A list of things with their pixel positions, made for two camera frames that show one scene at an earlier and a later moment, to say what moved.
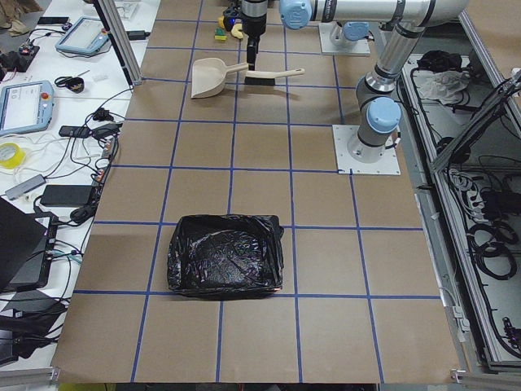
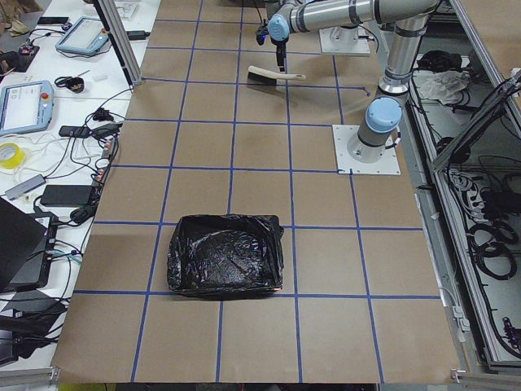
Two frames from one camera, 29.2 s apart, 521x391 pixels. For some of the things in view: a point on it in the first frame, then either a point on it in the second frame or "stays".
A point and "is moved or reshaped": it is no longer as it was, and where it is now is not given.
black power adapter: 66,195 stays
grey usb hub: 25,186 stays
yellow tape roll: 17,160 stays
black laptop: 27,243 stays
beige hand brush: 268,78 is moved or reshaped
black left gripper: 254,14 to 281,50
